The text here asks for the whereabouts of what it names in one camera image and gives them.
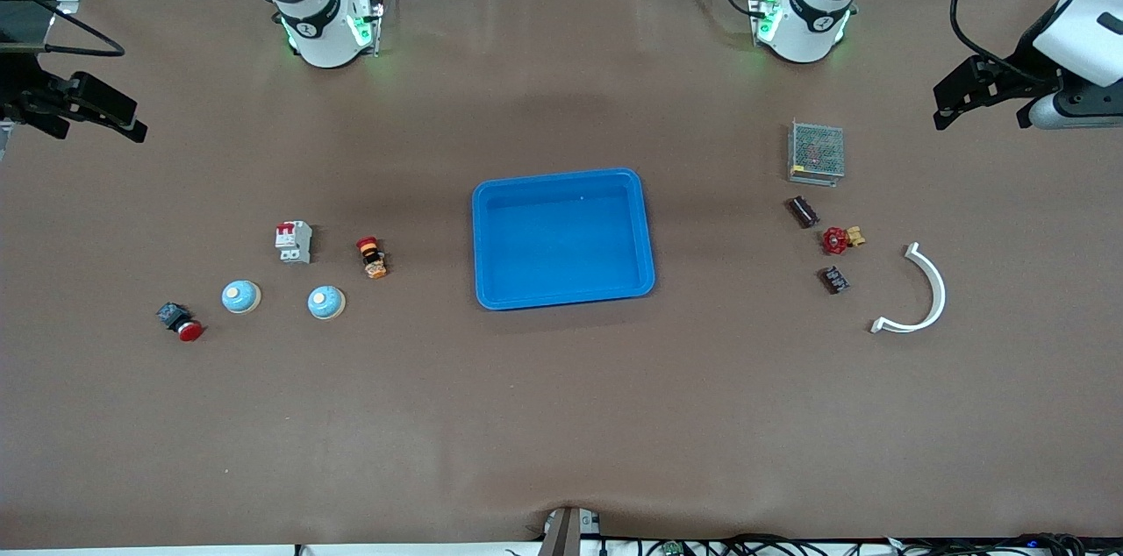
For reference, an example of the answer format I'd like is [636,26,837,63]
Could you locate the orange emergency stop switch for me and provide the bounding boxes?
[355,237,389,280]

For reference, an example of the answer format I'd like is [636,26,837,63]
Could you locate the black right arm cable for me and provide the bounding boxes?
[0,0,126,57]

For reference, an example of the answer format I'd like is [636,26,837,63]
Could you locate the light blue call bell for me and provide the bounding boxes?
[306,284,347,322]
[220,279,262,316]

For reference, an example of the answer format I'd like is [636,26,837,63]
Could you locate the tangled black cables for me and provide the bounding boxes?
[605,532,1089,556]

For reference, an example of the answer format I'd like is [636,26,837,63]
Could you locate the white red circuit breaker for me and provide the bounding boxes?
[275,220,313,265]

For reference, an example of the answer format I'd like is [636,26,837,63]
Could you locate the metal mesh power supply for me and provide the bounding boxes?
[787,120,846,187]

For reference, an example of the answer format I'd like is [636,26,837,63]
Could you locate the red handle brass valve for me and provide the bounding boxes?
[821,225,866,256]

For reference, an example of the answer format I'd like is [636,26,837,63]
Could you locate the brown table cover mat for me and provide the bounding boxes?
[0,0,1123,550]

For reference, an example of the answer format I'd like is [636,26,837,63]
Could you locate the blue plastic tray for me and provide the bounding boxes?
[472,168,657,311]

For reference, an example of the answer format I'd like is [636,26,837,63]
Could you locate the red mushroom push button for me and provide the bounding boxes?
[156,302,204,343]

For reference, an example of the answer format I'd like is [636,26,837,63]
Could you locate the white curved plastic bracket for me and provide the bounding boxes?
[869,242,948,335]

